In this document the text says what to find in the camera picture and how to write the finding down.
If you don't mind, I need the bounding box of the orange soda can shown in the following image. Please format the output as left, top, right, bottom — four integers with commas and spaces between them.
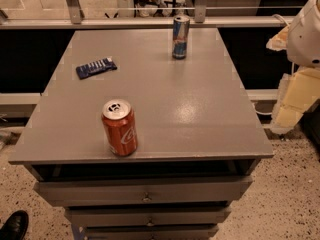
101, 99, 138, 156

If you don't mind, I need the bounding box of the grey drawer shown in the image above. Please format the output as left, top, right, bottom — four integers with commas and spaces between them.
85, 224, 218, 240
65, 206, 231, 227
34, 176, 252, 207

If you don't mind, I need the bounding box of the blue snack packet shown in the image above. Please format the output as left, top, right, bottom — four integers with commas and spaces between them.
76, 57, 117, 80

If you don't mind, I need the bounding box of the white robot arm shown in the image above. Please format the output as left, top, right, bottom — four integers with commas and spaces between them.
266, 0, 320, 134

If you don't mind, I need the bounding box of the grey drawer cabinet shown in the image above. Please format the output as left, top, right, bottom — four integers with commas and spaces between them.
8, 28, 275, 240

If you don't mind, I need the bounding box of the bottom grey drawer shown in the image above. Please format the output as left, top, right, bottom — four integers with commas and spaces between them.
85, 224, 218, 240

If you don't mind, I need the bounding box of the middle grey drawer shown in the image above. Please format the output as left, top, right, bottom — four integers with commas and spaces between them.
65, 206, 231, 227

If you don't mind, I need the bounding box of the red bull can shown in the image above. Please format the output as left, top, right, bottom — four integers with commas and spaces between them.
172, 15, 190, 59

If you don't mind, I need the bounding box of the top grey drawer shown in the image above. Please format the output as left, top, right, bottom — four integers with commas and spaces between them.
34, 176, 252, 207

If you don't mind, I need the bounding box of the black shoe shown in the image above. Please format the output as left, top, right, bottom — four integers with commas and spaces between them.
0, 210, 29, 240

